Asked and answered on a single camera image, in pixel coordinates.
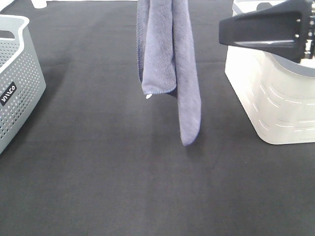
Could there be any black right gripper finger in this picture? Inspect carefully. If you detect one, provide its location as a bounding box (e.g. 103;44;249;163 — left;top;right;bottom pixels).
219;0;311;63

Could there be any blue-grey microfibre towel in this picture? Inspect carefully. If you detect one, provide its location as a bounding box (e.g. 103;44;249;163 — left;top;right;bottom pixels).
136;0;201;146

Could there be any white woven-pattern storage basket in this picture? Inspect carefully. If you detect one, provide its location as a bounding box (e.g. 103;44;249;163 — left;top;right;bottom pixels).
225;0;315;145

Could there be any black table cloth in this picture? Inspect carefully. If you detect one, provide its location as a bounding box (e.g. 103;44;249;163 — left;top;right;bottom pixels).
0;0;315;236

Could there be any white cup at table edge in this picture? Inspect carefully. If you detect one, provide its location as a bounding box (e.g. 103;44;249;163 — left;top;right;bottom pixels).
31;0;47;9

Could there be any grey perforated plastic basket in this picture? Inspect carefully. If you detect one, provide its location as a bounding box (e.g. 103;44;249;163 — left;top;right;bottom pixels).
0;15;46;151

